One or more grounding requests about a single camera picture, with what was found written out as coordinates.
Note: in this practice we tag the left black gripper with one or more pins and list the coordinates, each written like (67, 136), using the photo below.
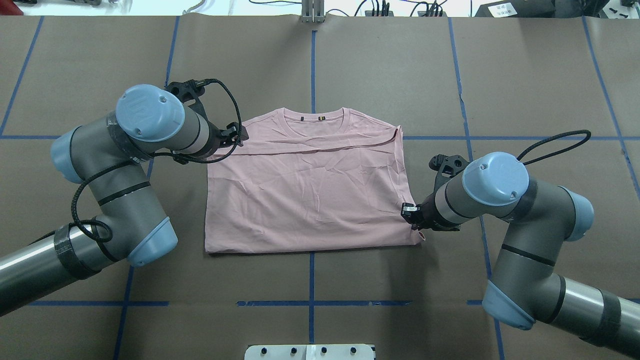
(218, 139)

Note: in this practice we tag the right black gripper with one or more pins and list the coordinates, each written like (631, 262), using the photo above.
(425, 212)

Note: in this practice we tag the pink Snoopy t-shirt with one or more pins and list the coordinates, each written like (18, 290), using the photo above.
(307, 182)

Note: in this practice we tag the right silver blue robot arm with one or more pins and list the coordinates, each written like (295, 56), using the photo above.
(524, 288)

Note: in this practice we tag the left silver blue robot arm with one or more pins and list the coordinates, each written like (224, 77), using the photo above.
(115, 213)

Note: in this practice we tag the black device on desk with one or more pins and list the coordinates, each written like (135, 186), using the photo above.
(559, 9)

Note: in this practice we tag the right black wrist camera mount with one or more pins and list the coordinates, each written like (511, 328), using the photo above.
(446, 168)

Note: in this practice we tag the aluminium frame post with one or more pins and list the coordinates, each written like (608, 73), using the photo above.
(312, 11)

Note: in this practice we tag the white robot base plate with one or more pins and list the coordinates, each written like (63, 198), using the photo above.
(348, 351)

